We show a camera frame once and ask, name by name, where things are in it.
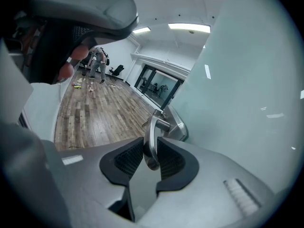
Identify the silver metal door handle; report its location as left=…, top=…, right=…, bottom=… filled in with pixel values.
left=143, top=104, right=189, bottom=171

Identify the small floor litter pile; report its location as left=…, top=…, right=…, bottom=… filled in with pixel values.
left=85, top=82, right=96, bottom=99

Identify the frosted glass door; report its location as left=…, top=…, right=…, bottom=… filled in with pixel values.
left=163, top=0, right=302, bottom=199

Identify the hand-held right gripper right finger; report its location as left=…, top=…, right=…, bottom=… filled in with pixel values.
left=136, top=136, right=285, bottom=228

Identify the white wall pipe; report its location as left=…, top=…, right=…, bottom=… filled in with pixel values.
left=130, top=52, right=193, bottom=73

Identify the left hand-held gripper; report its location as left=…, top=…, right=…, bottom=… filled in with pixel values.
left=14, top=0, right=140, bottom=83

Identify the black framed glass window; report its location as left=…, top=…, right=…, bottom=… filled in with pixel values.
left=134, top=64, right=185, bottom=111

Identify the rectangular ceiling light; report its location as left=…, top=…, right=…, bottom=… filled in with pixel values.
left=168, top=22, right=211, bottom=34
left=132, top=26, right=152, bottom=35

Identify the person's left hand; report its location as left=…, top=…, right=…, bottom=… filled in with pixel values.
left=57, top=43, right=91, bottom=81

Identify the black office chair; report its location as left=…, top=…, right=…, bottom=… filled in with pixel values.
left=109, top=65, right=125, bottom=80

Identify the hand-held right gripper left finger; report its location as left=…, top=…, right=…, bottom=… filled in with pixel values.
left=40, top=137, right=145, bottom=228

